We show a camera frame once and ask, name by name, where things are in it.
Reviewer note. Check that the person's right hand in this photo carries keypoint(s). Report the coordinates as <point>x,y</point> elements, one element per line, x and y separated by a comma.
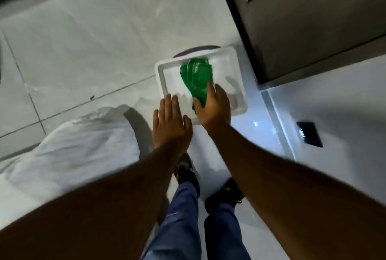
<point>215,112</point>

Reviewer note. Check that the person's left hand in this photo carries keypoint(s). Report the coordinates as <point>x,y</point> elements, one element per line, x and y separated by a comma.
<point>170,128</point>

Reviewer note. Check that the person's left little finger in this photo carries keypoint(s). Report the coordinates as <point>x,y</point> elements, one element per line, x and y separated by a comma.
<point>155,119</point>

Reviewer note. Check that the person's right middle finger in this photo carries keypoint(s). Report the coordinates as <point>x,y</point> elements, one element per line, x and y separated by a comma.
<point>220,94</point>

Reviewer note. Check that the person's right thumb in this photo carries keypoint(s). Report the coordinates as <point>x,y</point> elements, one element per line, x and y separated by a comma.
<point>198,106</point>

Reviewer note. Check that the person's left middle finger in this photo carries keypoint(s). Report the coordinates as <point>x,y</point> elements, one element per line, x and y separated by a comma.
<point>168,106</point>

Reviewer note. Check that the person's left thumb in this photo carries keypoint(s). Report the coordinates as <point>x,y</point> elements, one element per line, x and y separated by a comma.
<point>188,124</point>

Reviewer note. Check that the green plastic bag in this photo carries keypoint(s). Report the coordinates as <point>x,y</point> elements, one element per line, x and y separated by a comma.
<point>196,77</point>

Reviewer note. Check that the person's right forearm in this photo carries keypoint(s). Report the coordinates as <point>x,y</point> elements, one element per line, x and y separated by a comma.
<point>295,202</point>

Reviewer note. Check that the person's left forearm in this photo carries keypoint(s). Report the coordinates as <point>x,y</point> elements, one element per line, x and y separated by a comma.
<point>96,208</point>

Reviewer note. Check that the white rectangular plastic bin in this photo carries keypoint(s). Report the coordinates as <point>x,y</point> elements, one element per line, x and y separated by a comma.
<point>224,69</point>

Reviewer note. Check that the black left shoe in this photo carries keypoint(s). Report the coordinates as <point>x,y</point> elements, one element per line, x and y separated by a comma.
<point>186,170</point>

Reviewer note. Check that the black shoe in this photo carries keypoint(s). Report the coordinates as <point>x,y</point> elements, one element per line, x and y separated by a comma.
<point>224,195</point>
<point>186,170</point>

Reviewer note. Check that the black right shoe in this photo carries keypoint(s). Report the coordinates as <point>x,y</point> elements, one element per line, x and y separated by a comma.
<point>224,195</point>

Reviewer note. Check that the white bed sheet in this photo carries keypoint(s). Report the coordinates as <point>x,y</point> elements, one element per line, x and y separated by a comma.
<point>75,154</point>

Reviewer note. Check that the blue jeans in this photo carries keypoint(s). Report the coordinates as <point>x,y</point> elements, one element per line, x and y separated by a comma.
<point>181,229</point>

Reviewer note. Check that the brown wooden door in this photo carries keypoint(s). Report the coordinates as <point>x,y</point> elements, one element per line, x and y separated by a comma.
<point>304,12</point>

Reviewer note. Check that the black wall socket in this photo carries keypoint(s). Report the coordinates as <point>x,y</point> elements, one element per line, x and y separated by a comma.
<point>309,134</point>

